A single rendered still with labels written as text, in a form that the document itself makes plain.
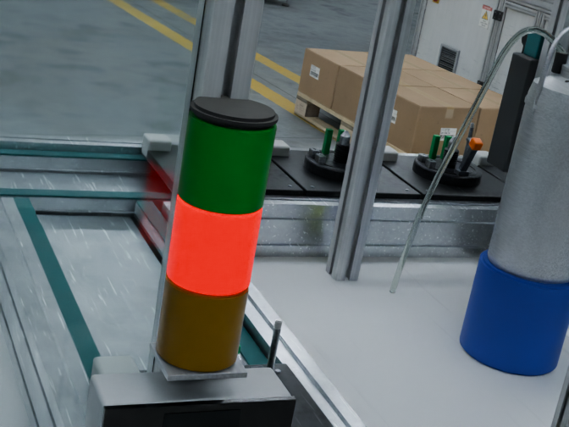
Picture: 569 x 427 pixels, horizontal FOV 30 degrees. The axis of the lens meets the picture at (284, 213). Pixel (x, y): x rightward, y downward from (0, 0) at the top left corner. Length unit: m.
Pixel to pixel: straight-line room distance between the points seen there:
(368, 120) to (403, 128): 3.76
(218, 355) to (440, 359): 1.04
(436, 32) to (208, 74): 7.03
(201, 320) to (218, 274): 0.03
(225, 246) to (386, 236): 1.39
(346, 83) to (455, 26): 1.68
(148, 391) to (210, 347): 0.05
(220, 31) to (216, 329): 0.17
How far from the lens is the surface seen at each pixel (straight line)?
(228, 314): 0.62
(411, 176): 2.13
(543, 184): 1.57
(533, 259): 1.60
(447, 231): 2.04
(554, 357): 1.69
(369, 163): 1.79
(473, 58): 7.29
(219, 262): 0.60
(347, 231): 1.81
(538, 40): 1.95
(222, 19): 0.60
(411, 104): 5.46
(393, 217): 1.96
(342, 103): 5.99
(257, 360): 1.34
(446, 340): 1.71
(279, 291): 1.76
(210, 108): 0.59
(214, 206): 0.59
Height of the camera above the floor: 1.56
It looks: 19 degrees down
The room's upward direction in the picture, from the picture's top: 10 degrees clockwise
